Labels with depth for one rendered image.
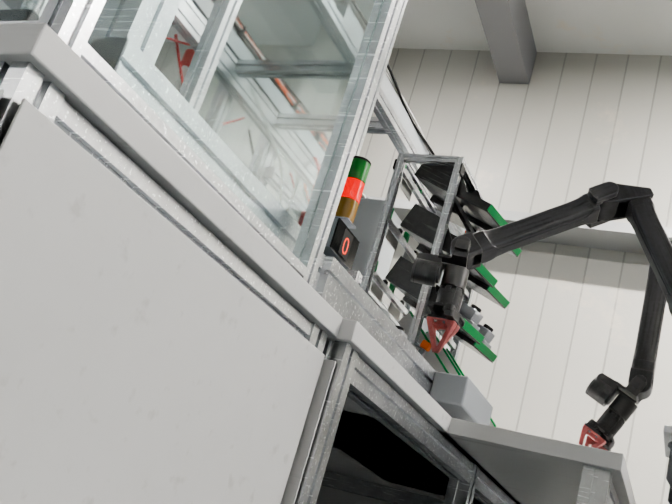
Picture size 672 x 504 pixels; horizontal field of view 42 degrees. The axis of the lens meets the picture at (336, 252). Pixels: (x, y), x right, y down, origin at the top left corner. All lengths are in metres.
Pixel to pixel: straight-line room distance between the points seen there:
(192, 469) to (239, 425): 0.09
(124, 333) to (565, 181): 4.95
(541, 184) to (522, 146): 0.32
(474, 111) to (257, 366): 5.10
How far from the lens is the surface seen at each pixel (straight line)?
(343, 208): 1.94
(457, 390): 1.72
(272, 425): 1.08
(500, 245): 2.06
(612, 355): 5.16
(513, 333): 5.27
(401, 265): 2.35
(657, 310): 2.50
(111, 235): 0.79
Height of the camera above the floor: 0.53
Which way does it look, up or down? 20 degrees up
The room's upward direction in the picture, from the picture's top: 17 degrees clockwise
